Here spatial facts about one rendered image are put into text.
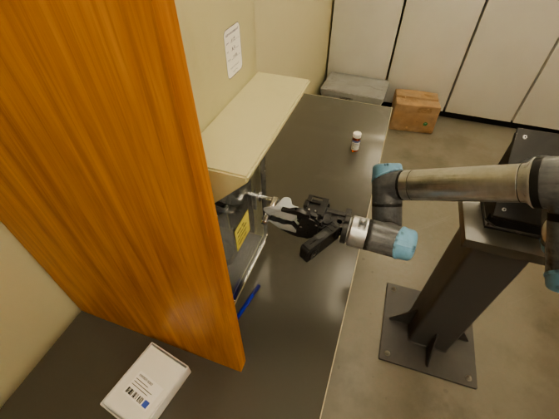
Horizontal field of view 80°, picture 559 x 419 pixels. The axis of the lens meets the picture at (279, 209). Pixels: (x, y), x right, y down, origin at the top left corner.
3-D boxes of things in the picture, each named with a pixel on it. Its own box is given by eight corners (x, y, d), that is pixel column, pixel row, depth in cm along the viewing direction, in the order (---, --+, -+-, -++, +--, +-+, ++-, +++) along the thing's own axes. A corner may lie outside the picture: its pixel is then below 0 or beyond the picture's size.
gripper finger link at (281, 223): (271, 209, 90) (304, 216, 87) (263, 225, 86) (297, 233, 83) (269, 201, 88) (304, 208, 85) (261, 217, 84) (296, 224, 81)
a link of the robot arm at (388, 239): (407, 258, 81) (412, 266, 73) (362, 246, 84) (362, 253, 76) (416, 227, 80) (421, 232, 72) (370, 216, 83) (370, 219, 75)
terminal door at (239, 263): (222, 319, 86) (194, 214, 57) (265, 234, 106) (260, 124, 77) (225, 321, 86) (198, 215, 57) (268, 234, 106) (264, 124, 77)
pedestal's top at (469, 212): (545, 204, 128) (551, 196, 125) (566, 271, 107) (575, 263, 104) (457, 186, 135) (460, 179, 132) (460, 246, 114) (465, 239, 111)
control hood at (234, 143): (187, 209, 55) (173, 161, 48) (259, 113, 76) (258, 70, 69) (250, 226, 52) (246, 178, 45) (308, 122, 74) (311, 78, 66)
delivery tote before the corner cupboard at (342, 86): (316, 119, 340) (319, 88, 317) (327, 100, 368) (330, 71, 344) (376, 130, 325) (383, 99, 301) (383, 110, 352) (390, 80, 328)
